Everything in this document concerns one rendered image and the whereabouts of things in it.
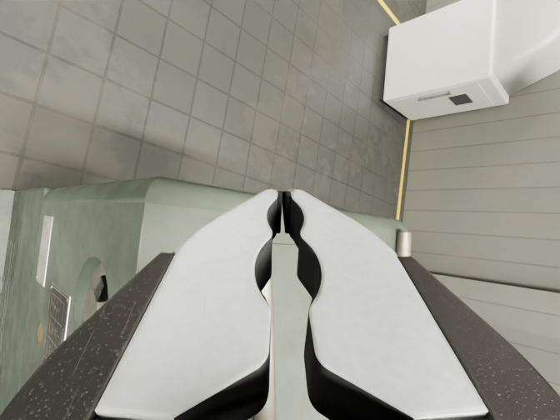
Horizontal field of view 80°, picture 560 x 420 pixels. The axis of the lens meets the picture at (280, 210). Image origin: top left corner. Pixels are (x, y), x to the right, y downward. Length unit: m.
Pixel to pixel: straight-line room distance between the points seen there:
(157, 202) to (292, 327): 0.21
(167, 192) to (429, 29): 3.05
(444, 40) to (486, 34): 0.29
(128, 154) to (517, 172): 2.88
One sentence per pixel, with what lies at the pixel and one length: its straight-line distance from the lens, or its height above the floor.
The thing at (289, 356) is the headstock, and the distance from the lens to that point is 0.41.
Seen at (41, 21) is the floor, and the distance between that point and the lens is 1.67.
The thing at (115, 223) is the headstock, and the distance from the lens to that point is 0.33.
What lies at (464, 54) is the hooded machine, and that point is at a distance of 3.01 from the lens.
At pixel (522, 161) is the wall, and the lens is 3.38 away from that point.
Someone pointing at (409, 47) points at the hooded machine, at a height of 0.27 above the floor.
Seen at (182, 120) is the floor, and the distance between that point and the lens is 1.77.
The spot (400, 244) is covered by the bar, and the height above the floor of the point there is 1.27.
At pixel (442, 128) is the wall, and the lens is 3.67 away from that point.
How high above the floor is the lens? 1.51
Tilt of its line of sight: 45 degrees down
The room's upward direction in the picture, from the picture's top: 92 degrees clockwise
